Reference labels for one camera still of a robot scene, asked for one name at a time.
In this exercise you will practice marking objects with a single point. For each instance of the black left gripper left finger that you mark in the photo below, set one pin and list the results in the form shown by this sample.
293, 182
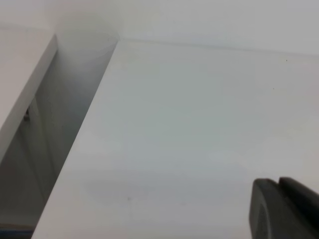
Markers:
273, 216

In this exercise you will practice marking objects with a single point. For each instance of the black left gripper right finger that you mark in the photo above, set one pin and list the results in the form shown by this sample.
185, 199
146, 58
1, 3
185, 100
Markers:
304, 199

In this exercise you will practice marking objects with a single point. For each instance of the white adjacent table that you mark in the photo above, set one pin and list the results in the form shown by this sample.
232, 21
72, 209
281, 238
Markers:
25, 55

